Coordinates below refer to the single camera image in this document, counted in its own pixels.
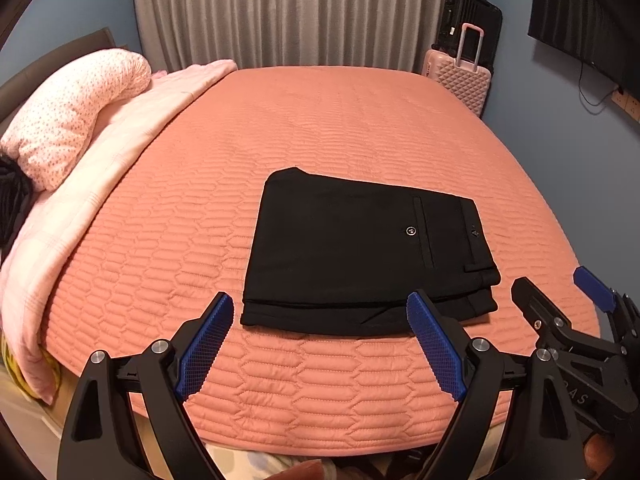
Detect wall socket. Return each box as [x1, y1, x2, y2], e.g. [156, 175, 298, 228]
[612, 91, 640, 123]

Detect pink suitcase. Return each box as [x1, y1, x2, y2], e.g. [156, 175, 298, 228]
[422, 22, 493, 118]

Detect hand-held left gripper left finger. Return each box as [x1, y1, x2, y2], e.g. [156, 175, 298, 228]
[56, 291, 236, 480]

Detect black suitcase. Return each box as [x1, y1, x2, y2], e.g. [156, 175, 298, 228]
[437, 0, 503, 68]

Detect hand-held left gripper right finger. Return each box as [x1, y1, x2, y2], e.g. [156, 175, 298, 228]
[406, 289, 587, 480]

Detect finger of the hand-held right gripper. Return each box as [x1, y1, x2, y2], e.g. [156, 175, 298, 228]
[573, 266, 640, 357]
[511, 276, 640, 432]

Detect dark grey headboard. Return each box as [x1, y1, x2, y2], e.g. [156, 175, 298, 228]
[0, 27, 116, 136]

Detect light pink blanket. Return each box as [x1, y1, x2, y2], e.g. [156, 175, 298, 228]
[0, 59, 238, 406]

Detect pink quilted bedspread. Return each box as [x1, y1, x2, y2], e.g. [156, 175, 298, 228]
[37, 65, 601, 458]

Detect black television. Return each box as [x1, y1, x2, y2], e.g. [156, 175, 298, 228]
[527, 0, 640, 106]

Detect pink dotted pillow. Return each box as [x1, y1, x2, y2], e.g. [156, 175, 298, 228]
[0, 48, 152, 192]

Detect black pants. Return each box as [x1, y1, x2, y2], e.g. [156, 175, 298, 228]
[240, 166, 502, 337]

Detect grey curtain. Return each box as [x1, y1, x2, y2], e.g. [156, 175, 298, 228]
[131, 0, 471, 73]

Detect yellow cloth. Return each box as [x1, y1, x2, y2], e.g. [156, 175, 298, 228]
[0, 330, 63, 401]

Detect person's right hand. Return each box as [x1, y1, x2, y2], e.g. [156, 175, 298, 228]
[584, 431, 633, 480]

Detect black cable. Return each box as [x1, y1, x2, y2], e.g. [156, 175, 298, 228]
[578, 57, 626, 108]

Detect black cloth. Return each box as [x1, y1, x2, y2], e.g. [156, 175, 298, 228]
[0, 155, 38, 256]

